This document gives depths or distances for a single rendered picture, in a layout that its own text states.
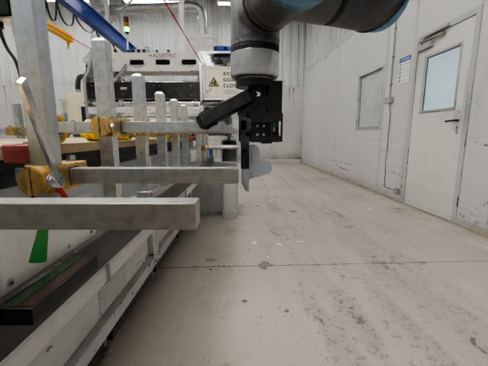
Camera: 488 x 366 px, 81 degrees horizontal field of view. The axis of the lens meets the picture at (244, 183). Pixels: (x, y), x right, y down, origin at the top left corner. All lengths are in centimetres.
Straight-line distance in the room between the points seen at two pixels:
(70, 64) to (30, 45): 1014
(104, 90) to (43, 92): 25
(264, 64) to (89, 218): 37
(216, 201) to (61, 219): 297
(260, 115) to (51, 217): 35
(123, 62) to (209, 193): 174
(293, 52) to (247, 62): 941
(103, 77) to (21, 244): 46
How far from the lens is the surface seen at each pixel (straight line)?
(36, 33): 64
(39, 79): 62
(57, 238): 63
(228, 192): 313
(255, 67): 53
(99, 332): 138
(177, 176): 57
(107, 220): 35
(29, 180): 61
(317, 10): 49
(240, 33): 56
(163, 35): 1006
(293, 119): 960
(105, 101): 84
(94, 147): 109
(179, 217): 32
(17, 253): 56
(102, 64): 85
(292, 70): 981
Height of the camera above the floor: 93
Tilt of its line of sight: 10 degrees down
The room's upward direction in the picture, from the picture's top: straight up
